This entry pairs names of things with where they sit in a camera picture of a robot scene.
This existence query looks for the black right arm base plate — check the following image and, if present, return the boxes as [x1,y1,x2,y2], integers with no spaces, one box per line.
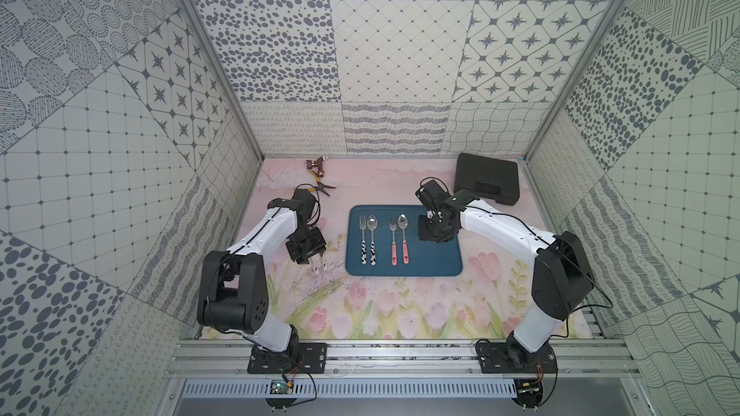
[474,339,558,374]

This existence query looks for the black plastic tool case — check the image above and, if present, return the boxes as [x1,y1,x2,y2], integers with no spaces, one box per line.
[454,153,520,206]

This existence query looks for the aluminium mounting rail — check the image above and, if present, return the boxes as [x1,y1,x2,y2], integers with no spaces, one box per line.
[164,340,640,377]

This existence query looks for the yellow black pliers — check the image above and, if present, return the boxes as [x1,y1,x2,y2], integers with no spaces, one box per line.
[310,171,335,196]

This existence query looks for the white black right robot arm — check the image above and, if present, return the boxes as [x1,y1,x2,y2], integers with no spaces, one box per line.
[415,177,595,358]

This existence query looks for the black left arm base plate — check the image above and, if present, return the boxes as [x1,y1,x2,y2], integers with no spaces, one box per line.
[248,341,328,375]

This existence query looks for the cow pattern spoon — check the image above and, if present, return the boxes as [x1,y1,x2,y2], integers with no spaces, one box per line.
[367,215,378,266]

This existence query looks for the pink strawberry fork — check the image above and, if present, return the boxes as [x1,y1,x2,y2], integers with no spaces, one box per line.
[389,218,398,267]

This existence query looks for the left small controller board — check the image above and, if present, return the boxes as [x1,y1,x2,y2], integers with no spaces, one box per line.
[265,379,296,409]

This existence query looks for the white vented cable duct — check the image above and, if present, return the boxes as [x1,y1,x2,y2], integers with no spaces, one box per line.
[181,377,516,399]

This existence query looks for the pink strawberry spoon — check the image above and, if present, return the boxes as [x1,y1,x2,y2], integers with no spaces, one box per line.
[397,214,410,265]

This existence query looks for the right small controller board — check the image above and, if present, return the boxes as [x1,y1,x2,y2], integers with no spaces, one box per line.
[513,379,543,409]

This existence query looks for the cow pattern fork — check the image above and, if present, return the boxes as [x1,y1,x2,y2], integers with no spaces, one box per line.
[360,215,367,265]

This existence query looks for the small controller board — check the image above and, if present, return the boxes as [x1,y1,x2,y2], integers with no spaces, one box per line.
[265,379,296,409]
[513,379,543,409]

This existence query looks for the teal plastic tray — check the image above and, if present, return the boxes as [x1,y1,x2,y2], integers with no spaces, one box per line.
[345,204,463,277]

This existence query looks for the red pruning shears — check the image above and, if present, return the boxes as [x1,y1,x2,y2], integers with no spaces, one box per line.
[304,156,327,177]

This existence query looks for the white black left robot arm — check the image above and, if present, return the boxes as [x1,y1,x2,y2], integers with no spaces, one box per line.
[196,187,326,360]

